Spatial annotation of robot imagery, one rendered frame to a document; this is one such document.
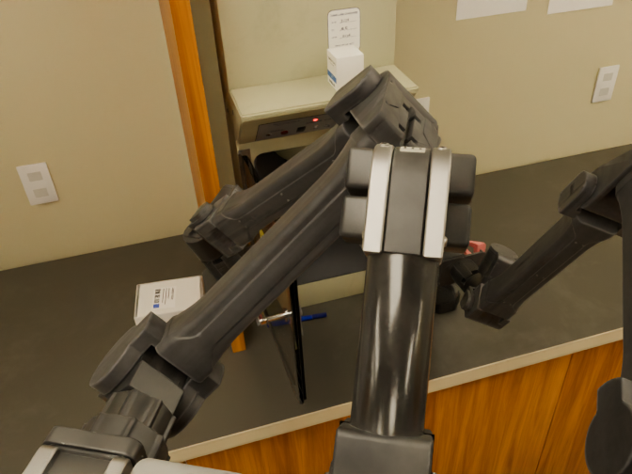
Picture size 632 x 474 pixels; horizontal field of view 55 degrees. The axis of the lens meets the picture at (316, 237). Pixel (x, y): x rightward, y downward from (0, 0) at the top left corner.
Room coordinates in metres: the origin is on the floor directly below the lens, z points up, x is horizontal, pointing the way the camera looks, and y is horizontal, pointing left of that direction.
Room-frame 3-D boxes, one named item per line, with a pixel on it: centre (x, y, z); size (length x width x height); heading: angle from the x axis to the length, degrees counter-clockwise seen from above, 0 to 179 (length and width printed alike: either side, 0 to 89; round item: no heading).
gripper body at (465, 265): (0.96, -0.31, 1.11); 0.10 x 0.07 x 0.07; 105
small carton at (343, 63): (1.03, -0.07, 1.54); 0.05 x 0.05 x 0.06; 16
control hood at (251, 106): (1.02, -0.03, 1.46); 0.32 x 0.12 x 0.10; 105
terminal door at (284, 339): (0.87, 0.09, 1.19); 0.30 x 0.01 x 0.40; 17
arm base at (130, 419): (0.34, 0.19, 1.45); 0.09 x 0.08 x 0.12; 76
